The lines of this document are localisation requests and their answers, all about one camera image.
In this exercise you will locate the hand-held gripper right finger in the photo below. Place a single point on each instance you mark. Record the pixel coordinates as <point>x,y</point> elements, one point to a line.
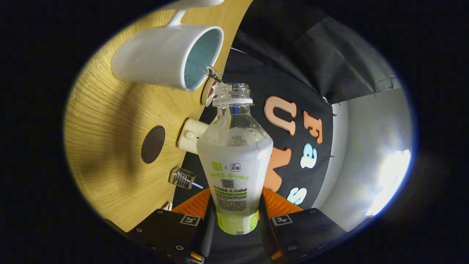
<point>266,231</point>

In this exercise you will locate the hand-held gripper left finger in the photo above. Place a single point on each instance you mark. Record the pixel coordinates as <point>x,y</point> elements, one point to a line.
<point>208,227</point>

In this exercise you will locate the clear juice bottle white label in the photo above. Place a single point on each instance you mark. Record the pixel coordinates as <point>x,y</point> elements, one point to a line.
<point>234,161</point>

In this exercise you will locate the dark brown round coaster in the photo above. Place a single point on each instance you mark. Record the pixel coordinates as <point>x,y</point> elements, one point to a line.
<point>153,144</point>

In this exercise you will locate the striped straw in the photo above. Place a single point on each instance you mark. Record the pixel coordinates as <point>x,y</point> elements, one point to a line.
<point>198,186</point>

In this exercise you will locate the cream white toaster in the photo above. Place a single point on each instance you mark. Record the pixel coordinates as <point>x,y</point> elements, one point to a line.
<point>190,135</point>

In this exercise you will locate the white round plate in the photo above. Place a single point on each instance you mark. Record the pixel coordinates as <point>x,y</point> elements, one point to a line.
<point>206,93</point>

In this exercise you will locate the wooden table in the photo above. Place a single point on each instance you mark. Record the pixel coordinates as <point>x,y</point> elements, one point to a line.
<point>106,121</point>

